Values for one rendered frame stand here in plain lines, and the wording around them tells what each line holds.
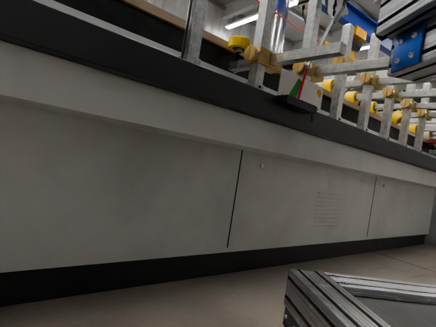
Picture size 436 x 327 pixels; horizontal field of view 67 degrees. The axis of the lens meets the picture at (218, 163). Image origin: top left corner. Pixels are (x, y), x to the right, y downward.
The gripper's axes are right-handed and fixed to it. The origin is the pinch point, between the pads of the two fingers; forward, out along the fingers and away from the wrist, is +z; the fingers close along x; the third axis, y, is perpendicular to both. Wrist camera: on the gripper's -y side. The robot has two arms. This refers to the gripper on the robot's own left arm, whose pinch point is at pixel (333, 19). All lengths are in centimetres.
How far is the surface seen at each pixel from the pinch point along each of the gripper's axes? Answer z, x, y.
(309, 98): 28.1, 5.4, 0.0
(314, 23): 0.9, 6.1, -2.2
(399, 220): 85, 29, 169
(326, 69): 17.7, 0.5, 0.8
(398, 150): 38, 5, 84
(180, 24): 13, 26, -46
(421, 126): 20, 8, 121
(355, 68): 18.4, -10.4, 0.8
